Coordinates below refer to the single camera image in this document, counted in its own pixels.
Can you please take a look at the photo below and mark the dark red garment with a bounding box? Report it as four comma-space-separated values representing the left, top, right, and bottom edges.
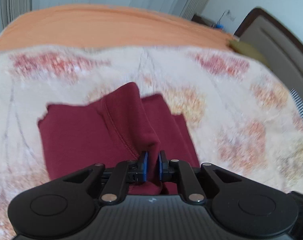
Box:
38, 82, 199, 195

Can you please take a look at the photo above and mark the floral cream quilt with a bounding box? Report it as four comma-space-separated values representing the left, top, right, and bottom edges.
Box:
0, 46, 303, 239

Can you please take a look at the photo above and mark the olive green pillow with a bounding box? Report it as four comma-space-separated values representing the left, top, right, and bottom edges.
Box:
228, 40, 269, 67

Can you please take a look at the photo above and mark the brown padded headboard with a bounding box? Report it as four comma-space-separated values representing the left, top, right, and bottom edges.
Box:
233, 7, 303, 131

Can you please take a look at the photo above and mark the orange bed sheet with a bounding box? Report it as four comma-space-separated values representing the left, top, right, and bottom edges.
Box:
0, 4, 234, 50

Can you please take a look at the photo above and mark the blue object on nightstand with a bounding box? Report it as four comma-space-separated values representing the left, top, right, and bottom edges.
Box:
215, 24, 224, 30

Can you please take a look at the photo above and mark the dark wooden nightstand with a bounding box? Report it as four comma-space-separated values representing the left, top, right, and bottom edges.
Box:
191, 14, 216, 29

